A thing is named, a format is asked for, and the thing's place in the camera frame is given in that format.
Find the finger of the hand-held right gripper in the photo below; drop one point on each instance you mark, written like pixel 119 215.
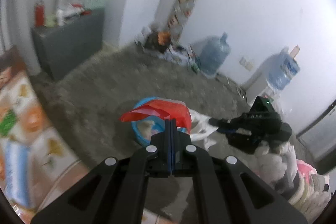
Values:
pixel 220 121
pixel 227 130

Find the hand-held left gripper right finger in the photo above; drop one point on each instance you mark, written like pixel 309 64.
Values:
pixel 175 150

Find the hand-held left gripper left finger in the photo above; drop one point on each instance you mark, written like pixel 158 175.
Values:
pixel 168 150

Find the white plastic bag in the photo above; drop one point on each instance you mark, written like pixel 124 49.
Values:
pixel 199 119

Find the blue plastic basin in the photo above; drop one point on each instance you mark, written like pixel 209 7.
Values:
pixel 139 134

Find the red plastic wrapper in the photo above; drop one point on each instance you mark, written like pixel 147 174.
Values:
pixel 157 111

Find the white water dispenser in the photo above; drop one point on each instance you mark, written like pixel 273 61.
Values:
pixel 258 85

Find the blue labelled water jug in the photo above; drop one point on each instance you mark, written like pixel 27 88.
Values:
pixel 284 71

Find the empty blue water jug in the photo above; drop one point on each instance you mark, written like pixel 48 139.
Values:
pixel 214 56

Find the white printed box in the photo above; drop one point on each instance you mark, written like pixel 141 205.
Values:
pixel 181 57

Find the black orange box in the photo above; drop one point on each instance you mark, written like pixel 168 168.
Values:
pixel 157 41

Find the patterned tall box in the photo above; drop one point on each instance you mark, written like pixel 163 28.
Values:
pixel 183 8

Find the ginkgo patterned tablecloth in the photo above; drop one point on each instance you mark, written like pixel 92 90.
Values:
pixel 39 134

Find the grey cabinet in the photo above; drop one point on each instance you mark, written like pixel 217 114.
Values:
pixel 68 40

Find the mint green organizer box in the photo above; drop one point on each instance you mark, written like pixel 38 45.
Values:
pixel 97 1

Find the small white bottle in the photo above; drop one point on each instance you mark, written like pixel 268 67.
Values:
pixel 59 18

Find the red thermos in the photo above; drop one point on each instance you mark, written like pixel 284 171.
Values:
pixel 39 14

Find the wall socket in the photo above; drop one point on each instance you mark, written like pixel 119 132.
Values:
pixel 246 63

